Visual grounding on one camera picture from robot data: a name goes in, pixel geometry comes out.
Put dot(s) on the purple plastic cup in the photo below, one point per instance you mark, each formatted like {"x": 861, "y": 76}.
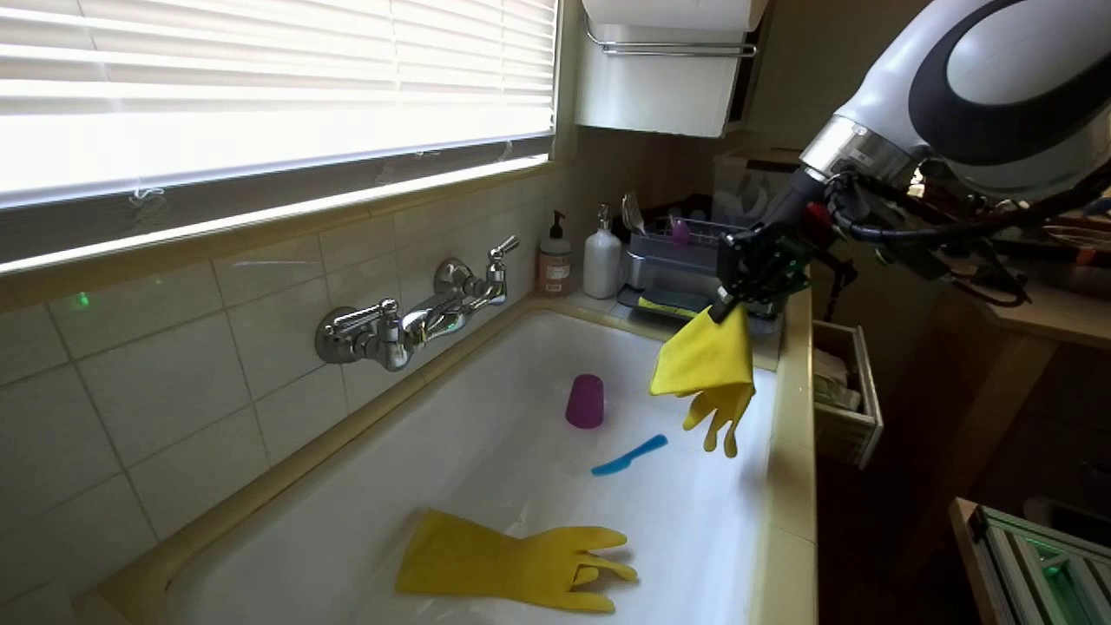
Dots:
{"x": 584, "y": 399}

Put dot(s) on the cardboard box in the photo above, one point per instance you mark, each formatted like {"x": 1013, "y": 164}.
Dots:
{"x": 747, "y": 185}

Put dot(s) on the chrome wall faucet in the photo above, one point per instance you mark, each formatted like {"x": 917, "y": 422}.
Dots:
{"x": 404, "y": 316}

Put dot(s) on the blue plastic knife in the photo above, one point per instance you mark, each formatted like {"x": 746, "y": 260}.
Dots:
{"x": 630, "y": 457}

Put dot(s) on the yellow green sponge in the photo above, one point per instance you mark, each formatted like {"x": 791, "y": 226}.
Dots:
{"x": 669, "y": 310}

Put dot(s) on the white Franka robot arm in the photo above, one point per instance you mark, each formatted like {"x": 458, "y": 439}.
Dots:
{"x": 985, "y": 92}

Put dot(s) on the wide white window blinds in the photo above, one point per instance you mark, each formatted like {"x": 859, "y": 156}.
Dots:
{"x": 265, "y": 79}

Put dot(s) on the brown soap pump bottle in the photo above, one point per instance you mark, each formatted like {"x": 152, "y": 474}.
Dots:
{"x": 555, "y": 260}

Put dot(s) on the white soap bottle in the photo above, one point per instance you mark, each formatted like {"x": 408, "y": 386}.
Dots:
{"x": 603, "y": 260}

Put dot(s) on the yellow rubber glove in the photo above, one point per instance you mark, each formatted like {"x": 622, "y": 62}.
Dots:
{"x": 705, "y": 365}
{"x": 498, "y": 559}

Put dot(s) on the white ceramic sink basin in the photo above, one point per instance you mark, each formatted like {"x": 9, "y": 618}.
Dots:
{"x": 510, "y": 464}

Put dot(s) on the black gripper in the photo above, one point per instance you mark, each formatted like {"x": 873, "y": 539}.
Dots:
{"x": 765, "y": 263}

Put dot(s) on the white green robot cart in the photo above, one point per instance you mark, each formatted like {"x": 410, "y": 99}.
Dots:
{"x": 1037, "y": 567}

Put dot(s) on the wooden table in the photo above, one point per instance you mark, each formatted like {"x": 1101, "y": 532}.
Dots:
{"x": 1043, "y": 316}

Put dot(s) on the gray dish rack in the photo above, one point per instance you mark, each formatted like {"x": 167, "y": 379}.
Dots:
{"x": 683, "y": 260}

